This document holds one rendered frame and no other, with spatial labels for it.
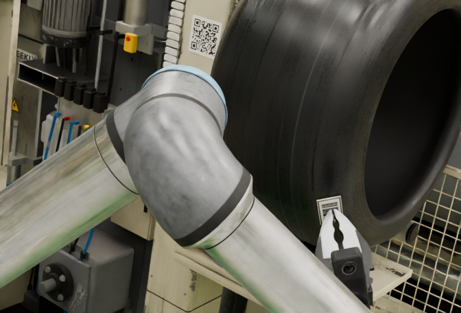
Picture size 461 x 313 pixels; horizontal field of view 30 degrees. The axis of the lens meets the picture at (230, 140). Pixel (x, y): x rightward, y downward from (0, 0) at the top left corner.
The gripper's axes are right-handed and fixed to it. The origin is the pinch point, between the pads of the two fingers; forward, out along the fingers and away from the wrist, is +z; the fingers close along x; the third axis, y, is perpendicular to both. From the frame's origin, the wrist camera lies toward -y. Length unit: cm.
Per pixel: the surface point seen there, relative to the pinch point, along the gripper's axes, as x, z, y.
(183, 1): -20, 55, 3
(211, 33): -15.8, 45.8, 3.6
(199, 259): -26.0, 8.6, 25.6
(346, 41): 6.5, 18.9, -20.4
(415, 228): 17.5, 11.0, 34.4
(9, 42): -55, 47, -3
